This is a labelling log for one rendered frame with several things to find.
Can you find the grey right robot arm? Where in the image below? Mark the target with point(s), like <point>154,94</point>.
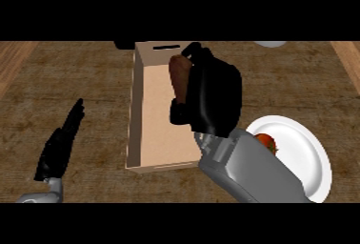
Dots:
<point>252,168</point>

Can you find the red orange vegetable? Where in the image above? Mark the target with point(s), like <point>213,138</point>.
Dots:
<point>267,142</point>

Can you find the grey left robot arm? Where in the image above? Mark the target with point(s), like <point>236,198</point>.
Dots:
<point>45,192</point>

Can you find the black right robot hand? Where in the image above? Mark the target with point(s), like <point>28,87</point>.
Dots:
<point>215,95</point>

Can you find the white plate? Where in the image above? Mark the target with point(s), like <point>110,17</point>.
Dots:
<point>303,152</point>

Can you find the cardboard box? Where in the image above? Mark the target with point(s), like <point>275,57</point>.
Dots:
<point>156,120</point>

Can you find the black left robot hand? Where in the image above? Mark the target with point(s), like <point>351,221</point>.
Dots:
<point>57,149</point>

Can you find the pale grey round object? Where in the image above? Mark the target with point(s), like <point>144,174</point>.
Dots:
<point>270,44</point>

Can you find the brown sweet potato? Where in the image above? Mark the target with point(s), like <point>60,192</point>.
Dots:
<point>180,77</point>

